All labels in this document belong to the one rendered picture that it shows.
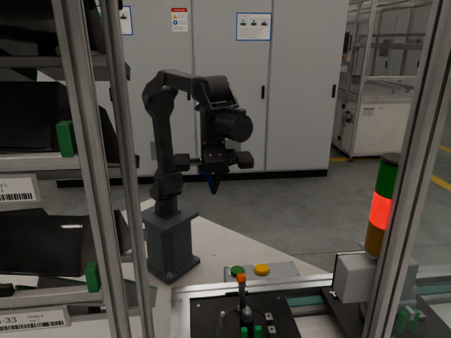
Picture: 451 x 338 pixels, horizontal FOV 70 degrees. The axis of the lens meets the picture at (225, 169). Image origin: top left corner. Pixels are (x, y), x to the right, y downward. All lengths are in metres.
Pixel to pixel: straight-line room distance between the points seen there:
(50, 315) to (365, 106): 4.51
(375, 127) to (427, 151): 4.38
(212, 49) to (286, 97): 0.95
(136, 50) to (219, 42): 0.84
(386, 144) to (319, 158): 1.29
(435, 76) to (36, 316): 0.53
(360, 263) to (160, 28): 3.19
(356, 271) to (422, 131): 0.24
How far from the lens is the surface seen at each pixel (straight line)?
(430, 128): 0.47
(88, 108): 0.31
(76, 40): 0.31
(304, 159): 3.98
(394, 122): 4.99
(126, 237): 0.59
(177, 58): 3.52
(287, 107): 3.74
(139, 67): 3.56
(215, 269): 1.13
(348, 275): 0.57
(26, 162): 0.35
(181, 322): 0.85
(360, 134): 4.79
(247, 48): 3.57
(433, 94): 0.46
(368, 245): 0.57
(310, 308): 0.93
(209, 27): 3.52
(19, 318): 0.46
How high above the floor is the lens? 1.57
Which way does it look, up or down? 22 degrees down
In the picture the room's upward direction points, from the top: straight up
